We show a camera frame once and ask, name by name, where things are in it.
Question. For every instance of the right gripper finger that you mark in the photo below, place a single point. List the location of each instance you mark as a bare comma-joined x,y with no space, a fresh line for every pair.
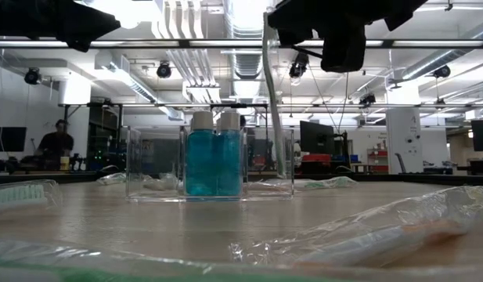
343,51
303,19

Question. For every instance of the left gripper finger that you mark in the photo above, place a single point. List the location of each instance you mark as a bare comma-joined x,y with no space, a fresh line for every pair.
80,45
80,21

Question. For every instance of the green toothbrush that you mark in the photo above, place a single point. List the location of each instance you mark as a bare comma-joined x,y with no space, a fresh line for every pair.
18,196
271,90
114,179
331,182
108,276
163,182

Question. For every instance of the clear acrylic organizer box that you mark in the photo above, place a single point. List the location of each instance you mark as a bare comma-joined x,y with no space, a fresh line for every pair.
155,164

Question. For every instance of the blue mouthwash bottle white cap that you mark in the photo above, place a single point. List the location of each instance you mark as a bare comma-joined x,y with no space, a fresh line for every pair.
229,164
200,164

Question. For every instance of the orange toothbrush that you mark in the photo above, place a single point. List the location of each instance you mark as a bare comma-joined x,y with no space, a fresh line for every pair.
382,243

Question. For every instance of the black hanging spotlight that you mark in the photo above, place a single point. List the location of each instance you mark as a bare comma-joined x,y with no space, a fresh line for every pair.
32,76
164,70
298,68
367,99
442,72

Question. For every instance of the overhead bar with light strips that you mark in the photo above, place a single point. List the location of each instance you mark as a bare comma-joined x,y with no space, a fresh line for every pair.
147,44

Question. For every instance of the black computer monitor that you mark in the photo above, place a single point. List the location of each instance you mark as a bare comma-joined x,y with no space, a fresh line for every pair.
315,137
481,135
8,139

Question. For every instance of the white square pillar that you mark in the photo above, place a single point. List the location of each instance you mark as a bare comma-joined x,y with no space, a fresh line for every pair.
403,129

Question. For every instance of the person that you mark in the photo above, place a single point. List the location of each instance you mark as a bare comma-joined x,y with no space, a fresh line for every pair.
55,143

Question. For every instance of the red storage shelf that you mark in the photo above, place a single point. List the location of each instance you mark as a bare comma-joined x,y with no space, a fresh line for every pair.
378,160

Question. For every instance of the round silver ventilation duct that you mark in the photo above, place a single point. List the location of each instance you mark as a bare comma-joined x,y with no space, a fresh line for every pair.
245,23

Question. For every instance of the slanted silver ventilation duct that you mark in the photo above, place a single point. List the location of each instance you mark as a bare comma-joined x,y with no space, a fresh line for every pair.
440,62

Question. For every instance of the black aluminium table frame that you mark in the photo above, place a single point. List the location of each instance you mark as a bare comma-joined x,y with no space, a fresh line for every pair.
440,179

